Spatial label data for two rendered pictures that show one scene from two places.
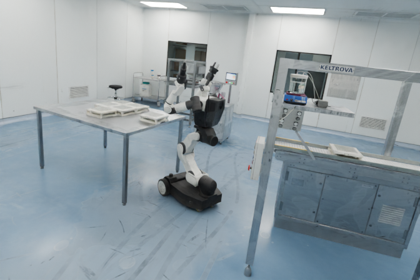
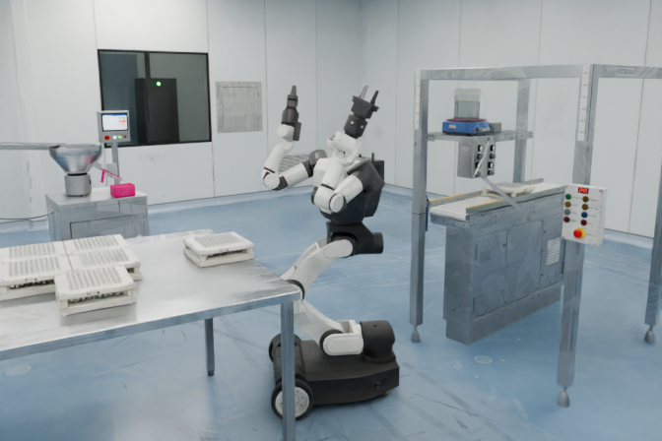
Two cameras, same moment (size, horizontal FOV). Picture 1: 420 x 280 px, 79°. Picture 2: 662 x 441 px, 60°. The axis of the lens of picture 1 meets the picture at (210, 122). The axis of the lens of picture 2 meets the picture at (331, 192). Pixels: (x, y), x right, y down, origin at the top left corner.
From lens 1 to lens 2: 2.63 m
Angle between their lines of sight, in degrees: 53
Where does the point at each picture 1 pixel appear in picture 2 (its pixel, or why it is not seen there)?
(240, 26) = not seen: outside the picture
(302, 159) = (494, 216)
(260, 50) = (57, 53)
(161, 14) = not seen: outside the picture
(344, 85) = (240, 108)
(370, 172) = (543, 204)
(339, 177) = (517, 226)
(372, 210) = (542, 253)
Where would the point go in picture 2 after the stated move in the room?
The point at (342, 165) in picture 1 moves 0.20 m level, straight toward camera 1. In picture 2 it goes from (524, 208) to (548, 214)
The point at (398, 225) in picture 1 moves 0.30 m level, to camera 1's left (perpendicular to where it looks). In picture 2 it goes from (558, 260) to (547, 271)
